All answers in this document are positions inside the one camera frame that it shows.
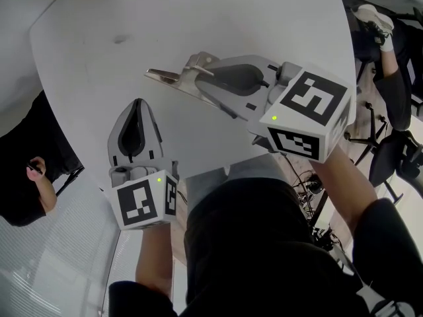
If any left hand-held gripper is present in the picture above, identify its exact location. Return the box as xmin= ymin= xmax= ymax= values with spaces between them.
xmin=108 ymin=98 xmax=181 ymax=230

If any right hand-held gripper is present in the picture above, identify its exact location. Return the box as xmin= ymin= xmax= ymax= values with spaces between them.
xmin=194 ymin=55 xmax=356 ymax=163

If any large metal binder clip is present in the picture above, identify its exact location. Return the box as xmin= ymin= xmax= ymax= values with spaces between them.
xmin=144 ymin=52 xmax=239 ymax=118

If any person's right forearm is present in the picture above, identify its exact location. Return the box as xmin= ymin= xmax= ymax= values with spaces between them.
xmin=310 ymin=143 xmax=379 ymax=240

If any person's left forearm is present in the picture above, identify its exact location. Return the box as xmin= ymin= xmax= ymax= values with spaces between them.
xmin=135 ymin=223 xmax=174 ymax=297

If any black folding chair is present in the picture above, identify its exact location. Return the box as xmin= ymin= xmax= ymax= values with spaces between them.
xmin=56 ymin=165 xmax=85 ymax=197

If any person's black shirt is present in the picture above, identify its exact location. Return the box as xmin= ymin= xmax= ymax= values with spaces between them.
xmin=108 ymin=176 xmax=423 ymax=317

